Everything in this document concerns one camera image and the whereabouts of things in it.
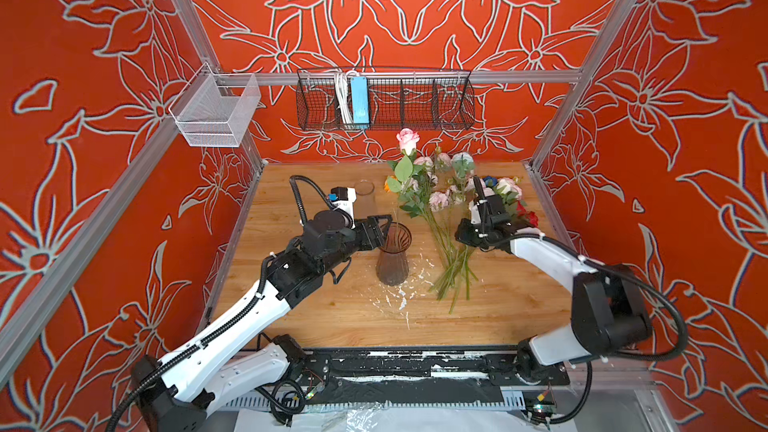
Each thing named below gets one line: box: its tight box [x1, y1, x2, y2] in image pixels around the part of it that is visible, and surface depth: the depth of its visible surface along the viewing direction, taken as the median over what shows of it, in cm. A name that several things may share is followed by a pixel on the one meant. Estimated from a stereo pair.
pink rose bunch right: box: [494, 177, 523, 205], surface depth 101 cm
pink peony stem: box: [428, 210, 478, 313], surface depth 92 cm
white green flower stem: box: [451, 152, 475, 193], surface depth 102 cm
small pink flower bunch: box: [388, 152, 451, 219], surface depth 108 cm
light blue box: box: [350, 76, 370, 125], surface depth 92 cm
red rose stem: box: [516, 200, 539, 228], surface depth 100 cm
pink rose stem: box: [388, 128, 463, 289], surface depth 73 cm
